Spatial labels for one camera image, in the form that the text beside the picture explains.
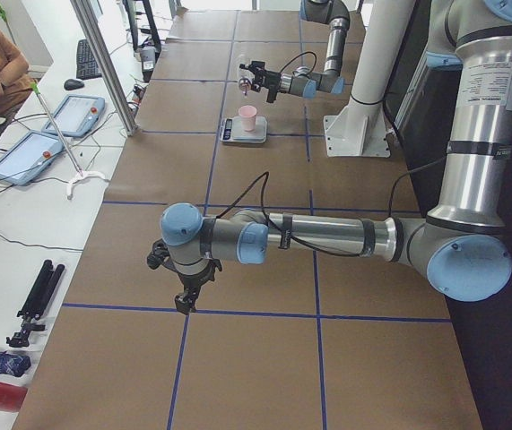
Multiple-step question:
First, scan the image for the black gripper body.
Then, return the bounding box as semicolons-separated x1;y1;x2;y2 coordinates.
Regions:
249;61;282;103
146;239;222;298

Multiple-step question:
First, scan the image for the clear glass sauce bottle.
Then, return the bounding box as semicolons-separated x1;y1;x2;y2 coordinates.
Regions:
237;54;253;97

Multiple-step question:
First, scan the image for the pink plastic cup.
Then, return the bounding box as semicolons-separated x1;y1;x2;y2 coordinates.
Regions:
238;105;257;132

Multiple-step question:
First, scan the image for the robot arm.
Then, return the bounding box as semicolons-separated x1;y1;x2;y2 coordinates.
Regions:
238;1;351;103
147;1;512;314

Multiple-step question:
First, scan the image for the silver digital kitchen scale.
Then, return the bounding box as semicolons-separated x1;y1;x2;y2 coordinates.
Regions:
219;116;268;144

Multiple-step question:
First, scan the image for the white mounting column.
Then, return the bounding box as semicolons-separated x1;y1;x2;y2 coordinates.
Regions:
324;0;416;158

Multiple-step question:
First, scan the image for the black folded tripod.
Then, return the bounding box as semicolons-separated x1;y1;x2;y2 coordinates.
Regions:
6;260;65;348

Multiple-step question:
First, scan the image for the white litter picker stick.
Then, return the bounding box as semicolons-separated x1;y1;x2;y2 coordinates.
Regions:
30;83;108;200

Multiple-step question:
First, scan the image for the far teach pendant tablet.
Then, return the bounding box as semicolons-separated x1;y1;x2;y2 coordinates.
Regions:
52;94;106;138

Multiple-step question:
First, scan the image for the teach pendant tablet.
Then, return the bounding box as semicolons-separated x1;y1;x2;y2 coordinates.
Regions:
52;94;106;138
0;131;64;186

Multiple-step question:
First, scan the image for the near teach pendant tablet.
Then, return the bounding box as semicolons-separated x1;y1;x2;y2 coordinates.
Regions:
0;131;64;186

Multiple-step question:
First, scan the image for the black keyboard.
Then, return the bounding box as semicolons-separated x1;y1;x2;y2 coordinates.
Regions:
76;39;102;80

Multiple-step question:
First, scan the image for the black computer mouse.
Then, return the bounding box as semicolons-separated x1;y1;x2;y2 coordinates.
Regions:
64;79;84;90

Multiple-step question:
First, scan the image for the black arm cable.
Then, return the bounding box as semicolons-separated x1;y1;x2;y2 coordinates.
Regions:
279;50;319;82
213;154;452;259

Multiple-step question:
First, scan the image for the aluminium frame post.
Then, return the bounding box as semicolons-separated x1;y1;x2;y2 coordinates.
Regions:
71;0;138;136

